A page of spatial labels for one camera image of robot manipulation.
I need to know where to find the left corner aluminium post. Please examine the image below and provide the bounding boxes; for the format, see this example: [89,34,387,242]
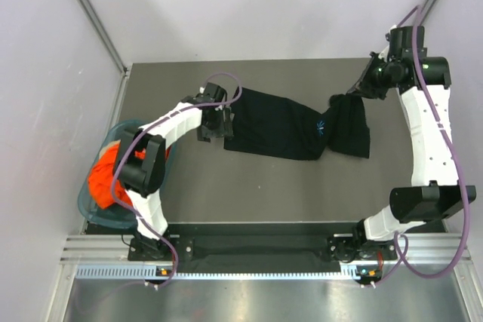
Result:
[77,0,128,75]

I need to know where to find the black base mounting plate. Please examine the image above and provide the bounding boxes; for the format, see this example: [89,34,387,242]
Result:
[128,222,396,273]

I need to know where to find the black t-shirt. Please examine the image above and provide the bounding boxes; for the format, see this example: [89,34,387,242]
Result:
[223,88,371,161]

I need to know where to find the purple cable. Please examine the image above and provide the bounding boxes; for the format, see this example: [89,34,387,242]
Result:
[371,5,472,287]
[112,72,243,289]

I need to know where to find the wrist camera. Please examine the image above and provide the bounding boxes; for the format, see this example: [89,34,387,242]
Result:
[387,26,427,60]
[200,82,227,103]

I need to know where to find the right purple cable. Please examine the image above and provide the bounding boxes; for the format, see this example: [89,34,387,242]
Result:
[371,5,472,287]

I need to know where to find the beige garment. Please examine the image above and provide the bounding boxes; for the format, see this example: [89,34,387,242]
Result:
[99,140,120,157]

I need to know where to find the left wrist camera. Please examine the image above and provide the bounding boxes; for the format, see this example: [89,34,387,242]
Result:
[200,82,227,103]

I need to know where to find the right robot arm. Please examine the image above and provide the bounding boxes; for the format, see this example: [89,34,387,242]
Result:
[347,26,463,259]

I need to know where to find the slotted cable duct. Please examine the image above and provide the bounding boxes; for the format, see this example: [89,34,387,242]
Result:
[75,265,361,281]

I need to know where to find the teal plastic basket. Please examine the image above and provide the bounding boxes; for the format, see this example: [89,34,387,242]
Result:
[77,119,175,229]

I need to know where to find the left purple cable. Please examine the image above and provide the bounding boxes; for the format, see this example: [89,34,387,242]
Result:
[112,72,243,289]

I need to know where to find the aluminium frame rail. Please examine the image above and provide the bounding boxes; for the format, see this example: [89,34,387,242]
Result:
[60,233,460,264]

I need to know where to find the orange t-shirt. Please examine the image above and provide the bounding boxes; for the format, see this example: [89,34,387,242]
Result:
[88,148,171,210]

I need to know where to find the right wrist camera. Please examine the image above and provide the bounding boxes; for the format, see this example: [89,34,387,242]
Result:
[387,26,427,60]

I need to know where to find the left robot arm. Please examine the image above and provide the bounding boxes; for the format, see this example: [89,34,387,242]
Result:
[112,83,233,260]

